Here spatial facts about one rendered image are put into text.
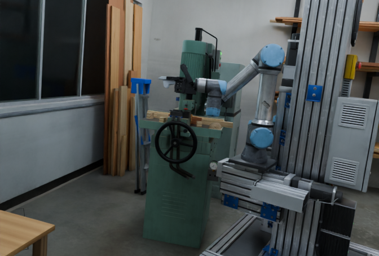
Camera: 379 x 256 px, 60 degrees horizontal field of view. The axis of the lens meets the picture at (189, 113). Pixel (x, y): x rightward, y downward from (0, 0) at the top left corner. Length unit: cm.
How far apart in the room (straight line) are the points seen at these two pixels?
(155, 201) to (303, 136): 118
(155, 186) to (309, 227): 109
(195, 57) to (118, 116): 167
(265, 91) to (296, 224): 84
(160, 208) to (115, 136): 150
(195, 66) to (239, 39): 244
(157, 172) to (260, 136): 100
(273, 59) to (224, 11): 323
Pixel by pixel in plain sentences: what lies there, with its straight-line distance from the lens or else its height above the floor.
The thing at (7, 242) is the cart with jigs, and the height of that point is 53.
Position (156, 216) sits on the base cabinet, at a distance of 255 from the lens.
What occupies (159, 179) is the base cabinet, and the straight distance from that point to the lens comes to 245.
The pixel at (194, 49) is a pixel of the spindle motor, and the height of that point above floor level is 144.
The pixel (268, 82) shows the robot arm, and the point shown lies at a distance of 170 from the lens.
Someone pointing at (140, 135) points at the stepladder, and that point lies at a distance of 329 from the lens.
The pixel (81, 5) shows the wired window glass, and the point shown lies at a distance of 371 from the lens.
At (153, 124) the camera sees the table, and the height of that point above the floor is 88.
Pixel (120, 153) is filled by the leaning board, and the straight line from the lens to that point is 387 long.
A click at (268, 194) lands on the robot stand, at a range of 175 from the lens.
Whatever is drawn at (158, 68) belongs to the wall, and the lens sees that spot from 503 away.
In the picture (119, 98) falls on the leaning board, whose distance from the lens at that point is 376.
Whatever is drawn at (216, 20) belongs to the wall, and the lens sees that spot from 485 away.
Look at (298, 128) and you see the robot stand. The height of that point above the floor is 103.
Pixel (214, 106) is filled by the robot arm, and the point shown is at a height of 112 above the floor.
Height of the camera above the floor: 129
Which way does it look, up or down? 7 degrees down
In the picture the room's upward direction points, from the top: 6 degrees clockwise
